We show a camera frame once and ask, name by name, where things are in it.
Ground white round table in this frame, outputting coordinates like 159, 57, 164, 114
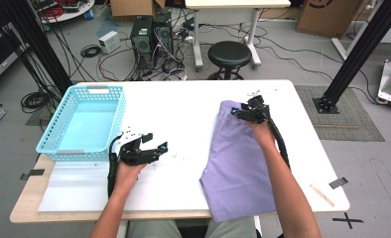
31, 0, 96, 24

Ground white desk with white legs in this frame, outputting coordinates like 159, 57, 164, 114
185, 0, 292, 72

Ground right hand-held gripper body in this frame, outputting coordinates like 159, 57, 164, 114
244, 87, 277, 125

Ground black tape cross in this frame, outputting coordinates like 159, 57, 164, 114
331, 212, 364, 230

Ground black round stool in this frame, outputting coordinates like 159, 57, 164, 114
206, 41, 253, 81

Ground thin wooden stick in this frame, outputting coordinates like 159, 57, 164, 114
310, 183, 335, 208

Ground left gripper black corrugated cable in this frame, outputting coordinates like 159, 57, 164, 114
106, 133, 125, 199

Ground brown cardboard box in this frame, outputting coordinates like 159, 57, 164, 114
109, 0, 167, 18

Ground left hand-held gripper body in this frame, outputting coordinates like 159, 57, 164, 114
115, 127, 160, 167

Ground black metal frame post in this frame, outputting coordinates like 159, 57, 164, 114
312, 0, 391, 115
1, 0, 74, 100

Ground grey computer tower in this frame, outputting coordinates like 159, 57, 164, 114
153, 12, 175, 63

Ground black tape strip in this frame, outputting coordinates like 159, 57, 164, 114
327, 177, 349, 190
19, 169, 46, 181

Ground grey floor mat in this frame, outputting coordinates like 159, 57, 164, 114
294, 84, 386, 143

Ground light blue plastic basket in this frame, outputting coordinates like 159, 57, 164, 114
35, 84, 127, 163

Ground small white box device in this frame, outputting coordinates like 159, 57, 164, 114
97, 30, 122, 55

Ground black computer tower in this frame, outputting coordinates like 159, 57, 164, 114
129, 15, 155, 70

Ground person's legs in grey trousers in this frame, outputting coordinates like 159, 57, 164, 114
125, 216, 259, 238

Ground person's left hand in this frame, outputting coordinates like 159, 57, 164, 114
113, 162, 148, 197

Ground large printed cardboard box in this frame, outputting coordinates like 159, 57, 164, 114
296, 0, 366, 39

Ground gripper black corrugated cable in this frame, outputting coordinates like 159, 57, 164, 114
106, 133, 125, 199
264, 105, 292, 171

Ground white table cover sheet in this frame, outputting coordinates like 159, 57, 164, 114
38, 79, 350, 213

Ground purple shorts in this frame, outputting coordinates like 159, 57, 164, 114
198, 99, 277, 223

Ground right gripper black corrugated cable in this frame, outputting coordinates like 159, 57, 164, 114
264, 105, 292, 171

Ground coiled black cable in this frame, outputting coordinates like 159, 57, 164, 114
79, 44, 102, 59
20, 90, 53, 114

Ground person's right hand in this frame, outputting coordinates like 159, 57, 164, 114
246, 120, 277, 150

